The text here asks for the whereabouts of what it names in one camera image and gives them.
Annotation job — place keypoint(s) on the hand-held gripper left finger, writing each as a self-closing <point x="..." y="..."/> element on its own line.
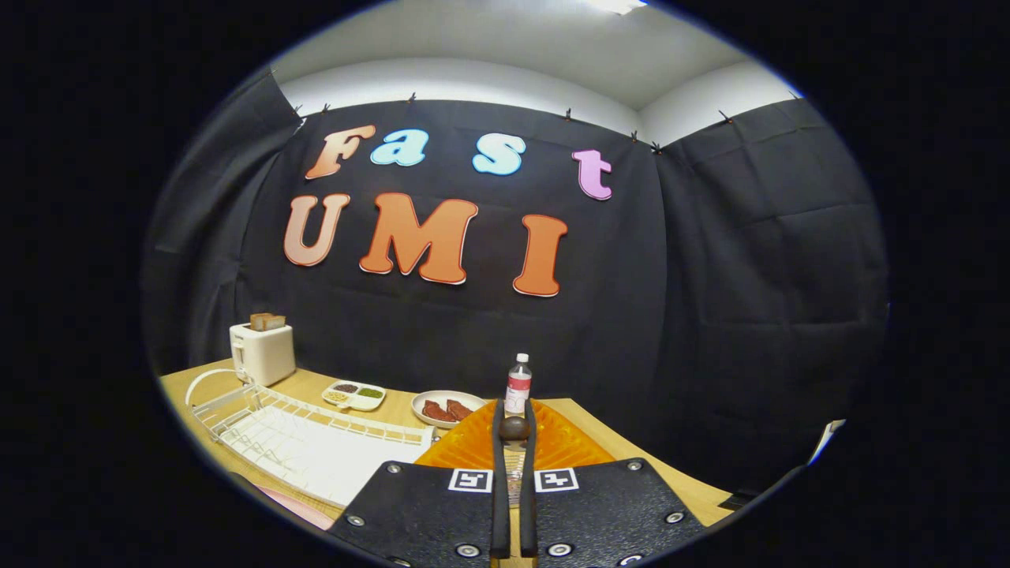
<point x="500" y="489"/>

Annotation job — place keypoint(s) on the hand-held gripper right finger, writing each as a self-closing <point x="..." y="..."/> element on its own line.
<point x="528" y="489"/>

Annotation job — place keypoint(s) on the pink plate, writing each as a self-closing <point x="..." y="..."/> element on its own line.
<point x="304" y="509"/>

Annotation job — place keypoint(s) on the white plate with meat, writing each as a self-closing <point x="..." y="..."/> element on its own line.
<point x="450" y="394"/>

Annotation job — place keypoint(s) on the white divided condiment dish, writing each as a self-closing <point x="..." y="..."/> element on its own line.
<point x="353" y="394"/>

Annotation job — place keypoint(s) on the red meat slice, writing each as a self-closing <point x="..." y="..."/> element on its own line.
<point x="460" y="410"/>
<point x="435" y="410"/>

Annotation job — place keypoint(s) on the clear bottle red label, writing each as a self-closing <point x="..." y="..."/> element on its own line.
<point x="518" y="386"/>

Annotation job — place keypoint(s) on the black backdrop cloth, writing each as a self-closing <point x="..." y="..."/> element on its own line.
<point x="442" y="331"/>

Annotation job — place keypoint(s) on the white toaster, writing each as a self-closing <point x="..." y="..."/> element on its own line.
<point x="264" y="356"/>

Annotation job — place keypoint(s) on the brown bread slice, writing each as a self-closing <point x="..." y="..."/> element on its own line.
<point x="278" y="322"/>
<point x="258" y="321"/>

